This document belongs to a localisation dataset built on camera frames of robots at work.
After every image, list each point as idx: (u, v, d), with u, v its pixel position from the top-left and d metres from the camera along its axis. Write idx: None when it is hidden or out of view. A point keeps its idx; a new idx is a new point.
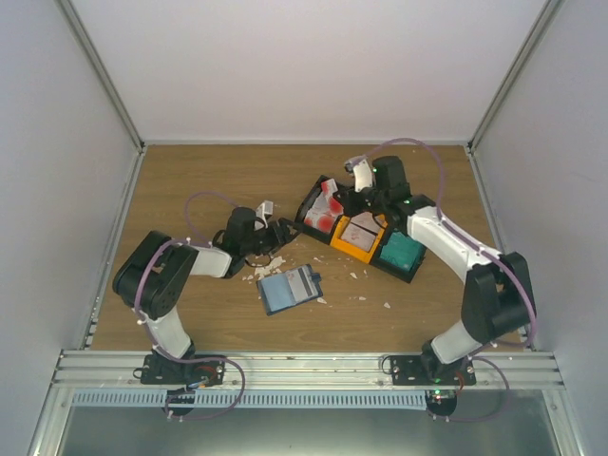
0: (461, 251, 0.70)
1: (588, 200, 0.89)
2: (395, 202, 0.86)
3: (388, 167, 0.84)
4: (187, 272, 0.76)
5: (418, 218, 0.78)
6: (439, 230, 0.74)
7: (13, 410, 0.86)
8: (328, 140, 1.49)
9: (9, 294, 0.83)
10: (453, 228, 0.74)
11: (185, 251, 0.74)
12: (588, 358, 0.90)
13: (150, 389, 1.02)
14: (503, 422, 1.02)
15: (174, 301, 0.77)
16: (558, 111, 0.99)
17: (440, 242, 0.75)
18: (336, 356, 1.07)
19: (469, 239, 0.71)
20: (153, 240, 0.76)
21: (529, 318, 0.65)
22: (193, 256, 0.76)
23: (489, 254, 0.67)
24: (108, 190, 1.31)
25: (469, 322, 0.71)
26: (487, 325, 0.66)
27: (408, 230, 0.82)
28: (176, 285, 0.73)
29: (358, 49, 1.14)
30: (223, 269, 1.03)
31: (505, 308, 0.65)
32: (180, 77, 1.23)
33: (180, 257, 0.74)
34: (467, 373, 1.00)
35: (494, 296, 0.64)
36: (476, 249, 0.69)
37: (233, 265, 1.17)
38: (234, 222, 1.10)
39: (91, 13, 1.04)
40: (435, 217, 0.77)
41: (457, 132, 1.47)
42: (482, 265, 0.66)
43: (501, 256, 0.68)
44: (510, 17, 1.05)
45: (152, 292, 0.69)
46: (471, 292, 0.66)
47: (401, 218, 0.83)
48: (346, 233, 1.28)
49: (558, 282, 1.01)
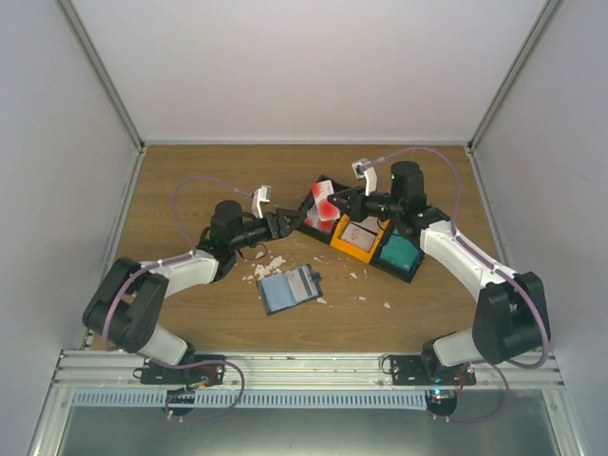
0: (474, 267, 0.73)
1: (589, 199, 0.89)
2: (409, 216, 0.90)
3: (408, 179, 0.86)
4: (160, 302, 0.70)
5: (432, 231, 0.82)
6: (452, 244, 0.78)
7: (13, 410, 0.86)
8: (328, 140, 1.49)
9: (10, 294, 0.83)
10: (467, 244, 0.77)
11: (154, 282, 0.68)
12: (588, 358, 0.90)
13: (149, 389, 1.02)
14: (503, 423, 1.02)
15: (150, 331, 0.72)
16: (559, 112, 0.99)
17: (453, 256, 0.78)
18: (336, 356, 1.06)
19: (484, 256, 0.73)
20: (122, 269, 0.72)
21: (541, 340, 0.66)
22: (164, 286, 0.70)
23: (503, 272, 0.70)
24: (108, 190, 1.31)
25: (479, 341, 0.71)
26: (498, 345, 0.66)
27: (422, 243, 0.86)
28: (145, 317, 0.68)
29: (359, 49, 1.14)
30: (210, 277, 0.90)
31: (519, 329, 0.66)
32: (180, 77, 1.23)
33: (146, 289, 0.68)
34: (467, 373, 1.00)
35: (506, 316, 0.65)
36: (490, 267, 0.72)
37: (222, 266, 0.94)
38: (216, 221, 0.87)
39: (91, 12, 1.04)
40: (449, 231, 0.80)
41: (457, 133, 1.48)
42: (496, 285, 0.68)
43: (515, 275, 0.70)
44: (510, 18, 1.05)
45: (123, 329, 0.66)
46: (484, 309, 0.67)
47: (414, 230, 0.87)
48: (346, 234, 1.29)
49: (558, 282, 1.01)
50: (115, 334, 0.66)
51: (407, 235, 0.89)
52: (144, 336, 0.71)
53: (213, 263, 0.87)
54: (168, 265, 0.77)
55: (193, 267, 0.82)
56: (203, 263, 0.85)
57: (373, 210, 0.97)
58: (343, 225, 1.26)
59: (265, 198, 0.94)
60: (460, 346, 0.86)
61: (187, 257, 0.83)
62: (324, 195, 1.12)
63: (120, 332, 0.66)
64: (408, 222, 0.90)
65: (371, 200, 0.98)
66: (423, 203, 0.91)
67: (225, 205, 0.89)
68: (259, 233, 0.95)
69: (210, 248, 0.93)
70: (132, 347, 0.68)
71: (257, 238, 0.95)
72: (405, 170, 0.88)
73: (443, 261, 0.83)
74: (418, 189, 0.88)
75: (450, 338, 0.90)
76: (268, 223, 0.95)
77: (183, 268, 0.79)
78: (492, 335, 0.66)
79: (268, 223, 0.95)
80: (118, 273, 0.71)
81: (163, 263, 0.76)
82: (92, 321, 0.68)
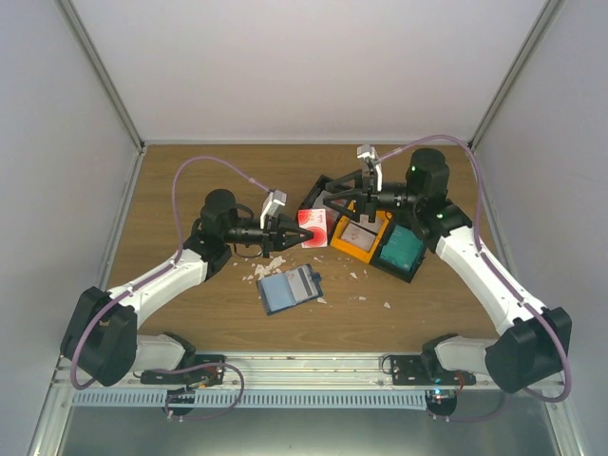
0: (502, 298, 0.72)
1: (590, 199, 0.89)
2: (427, 216, 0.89)
3: (432, 177, 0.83)
4: (132, 332, 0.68)
5: (454, 241, 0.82)
6: (476, 262, 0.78)
7: (13, 411, 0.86)
8: (326, 139, 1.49)
9: (9, 293, 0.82)
10: (494, 266, 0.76)
11: (121, 319, 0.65)
12: (589, 359, 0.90)
13: (150, 389, 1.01)
14: (503, 422, 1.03)
15: (127, 361, 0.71)
16: (560, 110, 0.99)
17: (478, 278, 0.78)
18: (336, 356, 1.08)
19: (513, 288, 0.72)
20: (88, 301, 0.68)
21: (560, 367, 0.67)
22: (133, 319, 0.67)
23: (532, 308, 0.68)
24: (108, 190, 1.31)
25: (491, 370, 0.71)
26: (517, 379, 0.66)
27: (438, 248, 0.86)
28: (117, 354, 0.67)
29: (357, 49, 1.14)
30: (201, 277, 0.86)
31: (539, 361, 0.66)
32: (180, 78, 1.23)
33: (112, 330, 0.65)
34: (467, 373, 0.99)
35: (529, 353, 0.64)
36: (520, 299, 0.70)
37: (217, 260, 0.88)
38: (206, 213, 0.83)
39: (91, 14, 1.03)
40: (475, 246, 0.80)
41: (457, 133, 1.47)
42: (522, 323, 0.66)
43: (544, 312, 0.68)
44: (511, 19, 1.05)
45: (94, 363, 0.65)
46: (505, 347, 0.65)
47: (431, 231, 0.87)
48: (346, 233, 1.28)
49: (560, 281, 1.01)
50: (88, 368, 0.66)
51: (422, 235, 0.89)
52: (123, 364, 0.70)
53: (199, 266, 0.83)
54: (140, 290, 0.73)
55: (172, 280, 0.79)
56: (188, 271, 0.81)
57: (387, 203, 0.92)
58: (342, 224, 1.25)
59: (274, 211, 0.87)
60: (466, 355, 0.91)
61: (167, 269, 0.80)
62: (314, 222, 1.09)
63: (95, 368, 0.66)
64: (426, 222, 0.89)
65: (385, 194, 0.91)
66: (441, 200, 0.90)
67: (216, 197, 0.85)
68: (253, 235, 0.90)
69: (200, 242, 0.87)
70: (108, 376, 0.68)
71: (250, 238, 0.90)
72: (428, 165, 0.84)
73: (464, 276, 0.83)
74: (441, 186, 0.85)
75: (455, 344, 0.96)
76: (263, 233, 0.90)
77: (160, 285, 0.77)
78: (514, 374, 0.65)
79: (267, 226, 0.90)
80: (85, 306, 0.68)
81: (134, 287, 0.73)
82: (70, 351, 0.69)
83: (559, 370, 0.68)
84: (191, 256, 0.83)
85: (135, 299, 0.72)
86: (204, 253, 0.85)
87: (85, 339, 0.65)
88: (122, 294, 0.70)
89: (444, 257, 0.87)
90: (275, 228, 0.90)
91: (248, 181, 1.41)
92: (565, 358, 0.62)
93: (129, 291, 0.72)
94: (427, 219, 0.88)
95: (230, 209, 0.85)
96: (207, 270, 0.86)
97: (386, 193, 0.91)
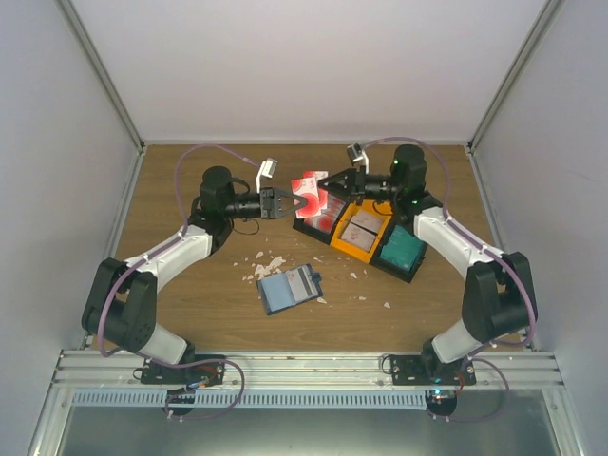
0: (465, 249, 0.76)
1: (589, 200, 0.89)
2: (405, 202, 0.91)
3: (411, 170, 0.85)
4: (152, 297, 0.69)
5: (427, 215, 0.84)
6: (443, 229, 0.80)
7: (13, 411, 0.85)
8: (328, 139, 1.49)
9: (9, 294, 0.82)
10: (458, 227, 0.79)
11: (142, 282, 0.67)
12: (589, 359, 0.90)
13: (150, 389, 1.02)
14: (503, 423, 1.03)
15: (148, 328, 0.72)
16: (560, 110, 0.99)
17: (445, 240, 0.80)
18: (336, 356, 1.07)
19: (473, 238, 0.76)
20: (107, 272, 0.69)
21: (528, 315, 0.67)
22: (153, 283, 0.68)
23: (491, 252, 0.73)
24: (108, 190, 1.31)
25: (469, 322, 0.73)
26: (485, 323, 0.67)
27: (415, 229, 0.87)
28: (142, 318, 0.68)
29: (357, 49, 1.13)
30: (208, 251, 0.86)
31: (507, 309, 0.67)
32: (180, 77, 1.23)
33: (137, 293, 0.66)
34: (466, 373, 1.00)
35: (495, 294, 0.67)
36: (480, 247, 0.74)
37: (219, 235, 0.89)
38: (206, 190, 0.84)
39: (90, 14, 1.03)
40: (442, 217, 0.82)
41: (457, 133, 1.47)
42: (484, 264, 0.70)
43: (503, 255, 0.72)
44: (511, 20, 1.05)
45: (121, 328, 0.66)
46: (472, 289, 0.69)
47: (408, 218, 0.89)
48: (346, 233, 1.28)
49: (559, 281, 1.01)
50: (113, 333, 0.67)
51: (401, 221, 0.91)
52: (144, 331, 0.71)
53: (206, 239, 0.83)
54: (156, 257, 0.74)
55: (181, 251, 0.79)
56: (195, 244, 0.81)
57: (373, 192, 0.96)
58: (343, 224, 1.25)
59: (271, 172, 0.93)
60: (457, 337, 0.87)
61: (176, 241, 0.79)
62: (307, 189, 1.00)
63: (120, 332, 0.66)
64: (403, 209, 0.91)
65: (371, 183, 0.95)
66: (420, 189, 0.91)
67: (215, 173, 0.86)
68: (251, 209, 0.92)
69: (202, 218, 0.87)
70: (134, 342, 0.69)
71: (249, 214, 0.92)
72: (408, 159, 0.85)
73: (437, 247, 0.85)
74: (418, 179, 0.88)
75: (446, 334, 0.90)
76: (260, 203, 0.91)
77: (170, 256, 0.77)
78: (483, 316, 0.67)
79: (261, 199, 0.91)
80: (104, 275, 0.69)
81: (149, 256, 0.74)
82: (91, 324, 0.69)
83: (529, 321, 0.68)
84: (198, 229, 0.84)
85: (151, 266, 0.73)
86: (208, 228, 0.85)
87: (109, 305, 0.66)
88: (138, 262, 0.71)
89: (421, 237, 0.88)
90: (268, 190, 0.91)
91: (241, 160, 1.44)
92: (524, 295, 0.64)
93: (145, 259, 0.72)
94: (405, 205, 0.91)
95: (227, 184, 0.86)
96: (212, 245, 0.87)
97: (372, 181, 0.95)
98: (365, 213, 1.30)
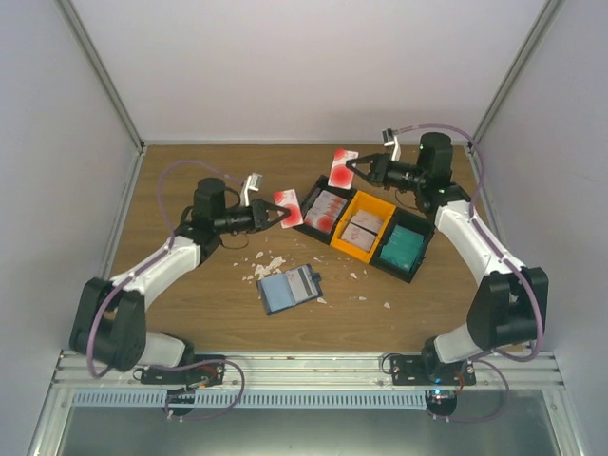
0: (484, 253, 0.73)
1: (589, 199, 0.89)
2: (429, 190, 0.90)
3: (437, 153, 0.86)
4: (140, 315, 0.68)
5: (452, 209, 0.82)
6: (466, 226, 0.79)
7: (13, 412, 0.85)
8: (327, 140, 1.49)
9: (8, 293, 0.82)
10: (482, 229, 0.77)
11: (128, 304, 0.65)
12: (589, 358, 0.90)
13: (150, 389, 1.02)
14: (503, 423, 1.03)
15: (139, 345, 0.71)
16: (560, 109, 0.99)
17: (465, 239, 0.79)
18: (336, 356, 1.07)
19: (495, 244, 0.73)
20: (92, 292, 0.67)
21: (535, 330, 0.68)
22: (140, 302, 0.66)
23: (510, 262, 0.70)
24: (109, 190, 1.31)
25: (472, 326, 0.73)
26: (489, 332, 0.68)
27: (438, 219, 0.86)
28: (130, 338, 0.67)
29: (357, 48, 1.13)
30: (195, 263, 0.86)
31: (515, 320, 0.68)
32: (179, 77, 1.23)
33: (123, 314, 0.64)
34: (466, 373, 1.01)
35: (505, 306, 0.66)
36: (500, 256, 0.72)
37: (206, 244, 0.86)
38: (199, 196, 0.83)
39: (91, 13, 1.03)
40: (467, 214, 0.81)
41: (457, 133, 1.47)
42: (500, 274, 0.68)
43: (522, 268, 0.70)
44: (511, 19, 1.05)
45: (111, 349, 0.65)
46: (483, 298, 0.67)
47: (431, 204, 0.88)
48: (346, 234, 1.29)
49: (559, 281, 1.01)
50: (104, 354, 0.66)
51: (424, 209, 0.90)
52: (136, 348, 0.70)
53: (193, 251, 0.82)
54: (142, 274, 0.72)
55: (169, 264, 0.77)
56: (182, 256, 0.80)
57: (394, 180, 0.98)
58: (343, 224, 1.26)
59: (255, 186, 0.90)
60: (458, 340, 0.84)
61: (162, 255, 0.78)
62: (288, 200, 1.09)
63: (110, 354, 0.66)
64: (427, 197, 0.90)
65: (395, 171, 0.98)
66: (446, 180, 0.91)
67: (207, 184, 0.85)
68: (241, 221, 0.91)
69: (189, 229, 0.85)
70: (125, 362, 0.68)
71: (238, 227, 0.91)
72: (436, 142, 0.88)
73: (456, 243, 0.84)
74: (445, 164, 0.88)
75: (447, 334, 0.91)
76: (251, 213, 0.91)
77: (159, 270, 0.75)
78: (488, 326, 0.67)
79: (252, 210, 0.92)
80: (89, 295, 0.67)
81: (136, 272, 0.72)
82: (81, 345, 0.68)
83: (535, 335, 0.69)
84: (183, 241, 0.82)
85: (138, 283, 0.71)
86: (196, 237, 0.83)
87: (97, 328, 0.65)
88: (123, 280, 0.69)
89: (442, 228, 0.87)
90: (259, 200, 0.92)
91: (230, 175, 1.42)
92: (538, 315, 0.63)
93: (131, 276, 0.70)
94: (428, 194, 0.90)
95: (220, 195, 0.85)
96: (199, 255, 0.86)
97: (395, 169, 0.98)
98: (365, 214, 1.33)
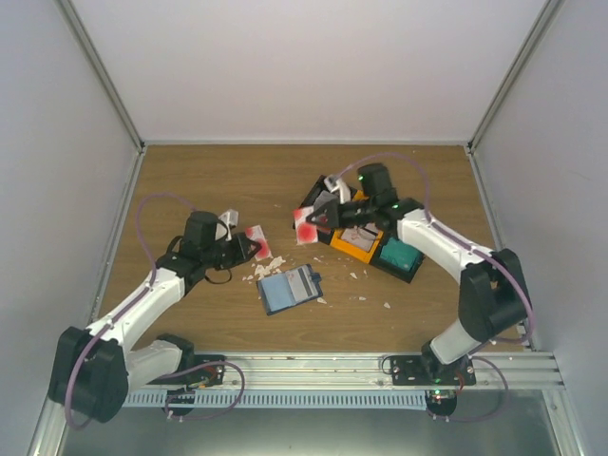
0: (453, 251, 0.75)
1: (589, 199, 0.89)
2: (383, 208, 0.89)
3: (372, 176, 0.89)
4: (121, 366, 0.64)
5: (409, 219, 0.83)
6: (427, 230, 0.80)
7: (13, 411, 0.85)
8: (327, 140, 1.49)
9: (9, 292, 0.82)
10: (445, 230, 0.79)
11: (107, 353, 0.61)
12: (589, 358, 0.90)
13: (150, 389, 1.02)
14: (503, 423, 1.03)
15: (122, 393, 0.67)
16: (559, 109, 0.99)
17: (431, 244, 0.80)
18: (336, 356, 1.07)
19: (460, 240, 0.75)
20: (68, 343, 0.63)
21: (525, 311, 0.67)
22: (120, 352, 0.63)
23: (480, 252, 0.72)
24: (108, 190, 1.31)
25: (468, 326, 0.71)
26: (484, 324, 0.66)
27: (400, 233, 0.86)
28: (110, 390, 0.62)
29: (358, 48, 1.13)
30: (181, 294, 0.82)
31: (504, 305, 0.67)
32: (179, 77, 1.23)
33: (102, 365, 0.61)
34: (466, 373, 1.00)
35: (491, 293, 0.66)
36: (468, 248, 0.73)
37: (193, 272, 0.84)
38: (193, 224, 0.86)
39: (91, 13, 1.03)
40: (425, 219, 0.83)
41: (456, 133, 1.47)
42: (475, 265, 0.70)
43: (493, 254, 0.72)
44: (511, 20, 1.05)
45: (89, 400, 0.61)
46: (467, 293, 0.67)
47: (390, 221, 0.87)
48: (346, 233, 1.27)
49: (559, 281, 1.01)
50: (83, 406, 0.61)
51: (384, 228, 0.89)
52: (119, 395, 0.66)
53: (177, 283, 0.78)
54: (120, 320, 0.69)
55: (152, 301, 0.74)
56: (165, 291, 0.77)
57: (351, 218, 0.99)
58: None
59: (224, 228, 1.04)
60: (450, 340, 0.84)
61: (144, 293, 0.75)
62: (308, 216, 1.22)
63: (90, 406, 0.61)
64: (382, 217, 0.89)
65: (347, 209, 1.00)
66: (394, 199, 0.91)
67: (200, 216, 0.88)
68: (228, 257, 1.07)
69: (174, 257, 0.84)
70: (107, 411, 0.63)
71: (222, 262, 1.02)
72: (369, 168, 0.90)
73: (424, 251, 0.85)
74: (385, 182, 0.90)
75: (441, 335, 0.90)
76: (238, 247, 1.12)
77: (140, 312, 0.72)
78: (481, 317, 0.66)
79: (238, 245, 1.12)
80: (66, 347, 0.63)
81: (113, 319, 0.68)
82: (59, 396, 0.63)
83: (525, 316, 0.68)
84: (167, 275, 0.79)
85: (117, 331, 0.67)
86: (181, 269, 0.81)
87: (75, 376, 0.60)
88: (102, 329, 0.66)
89: (406, 241, 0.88)
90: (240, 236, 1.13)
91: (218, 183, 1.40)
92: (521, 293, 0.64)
93: (110, 325, 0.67)
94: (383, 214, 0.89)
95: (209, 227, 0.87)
96: (186, 285, 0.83)
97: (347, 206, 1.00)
98: None
